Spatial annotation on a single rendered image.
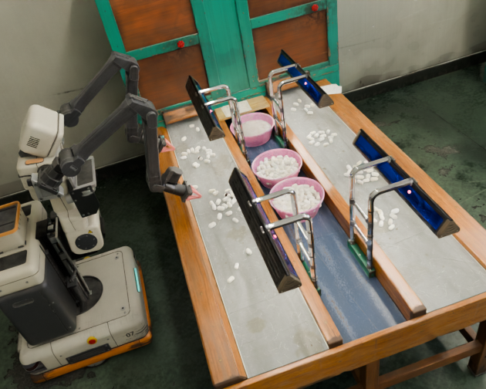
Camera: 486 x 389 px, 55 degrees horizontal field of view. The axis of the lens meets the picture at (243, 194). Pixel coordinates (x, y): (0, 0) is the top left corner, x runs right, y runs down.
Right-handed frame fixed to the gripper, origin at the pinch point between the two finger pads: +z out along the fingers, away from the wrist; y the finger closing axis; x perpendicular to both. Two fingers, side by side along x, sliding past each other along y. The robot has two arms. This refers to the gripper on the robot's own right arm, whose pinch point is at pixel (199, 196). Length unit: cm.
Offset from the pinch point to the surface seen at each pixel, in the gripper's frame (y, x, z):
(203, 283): -50, 11, -4
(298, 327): -82, -6, 19
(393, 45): 170, -105, 178
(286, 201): -13.7, -19.8, 34.9
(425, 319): -96, -34, 52
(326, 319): -85, -15, 25
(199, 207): 1.1, 6.7, 3.6
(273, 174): 8.1, -20.9, 35.0
